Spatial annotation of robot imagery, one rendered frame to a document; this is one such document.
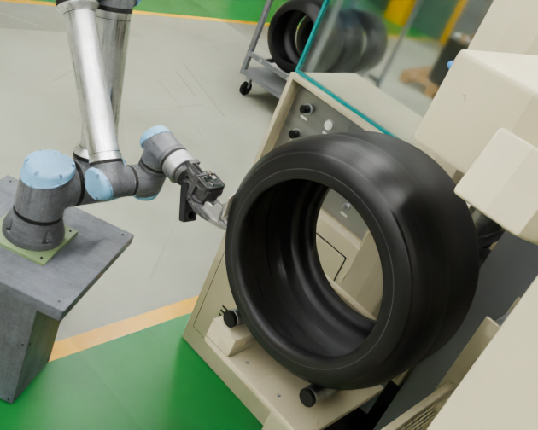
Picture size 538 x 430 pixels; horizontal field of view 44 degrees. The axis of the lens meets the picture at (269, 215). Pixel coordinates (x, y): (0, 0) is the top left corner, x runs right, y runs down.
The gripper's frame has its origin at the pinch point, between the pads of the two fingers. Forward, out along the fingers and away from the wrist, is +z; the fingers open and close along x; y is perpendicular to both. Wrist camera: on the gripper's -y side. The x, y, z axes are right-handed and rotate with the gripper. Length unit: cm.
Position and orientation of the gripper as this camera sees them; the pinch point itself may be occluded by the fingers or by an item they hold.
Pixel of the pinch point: (224, 228)
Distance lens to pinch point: 178.9
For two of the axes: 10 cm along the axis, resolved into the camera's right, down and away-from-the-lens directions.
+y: 4.4, -7.2, -5.3
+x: 6.6, -1.4, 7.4
